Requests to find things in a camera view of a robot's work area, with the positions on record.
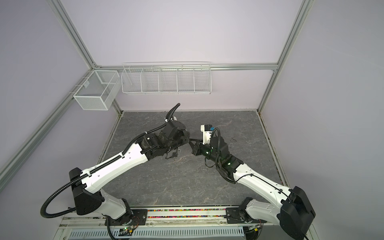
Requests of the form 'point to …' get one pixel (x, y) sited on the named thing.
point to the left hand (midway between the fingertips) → (189, 137)
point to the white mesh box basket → (98, 90)
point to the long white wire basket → (166, 77)
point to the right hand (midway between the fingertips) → (187, 141)
